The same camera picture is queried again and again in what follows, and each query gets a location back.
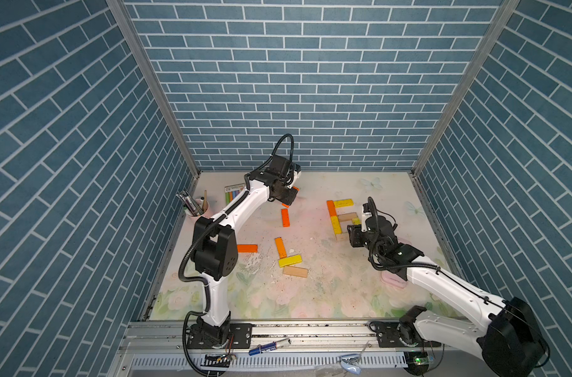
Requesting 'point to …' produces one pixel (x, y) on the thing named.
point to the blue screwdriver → (269, 346)
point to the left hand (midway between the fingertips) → (296, 196)
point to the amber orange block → (280, 247)
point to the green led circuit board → (416, 361)
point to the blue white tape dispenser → (350, 363)
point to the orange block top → (331, 207)
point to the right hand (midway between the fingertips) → (354, 227)
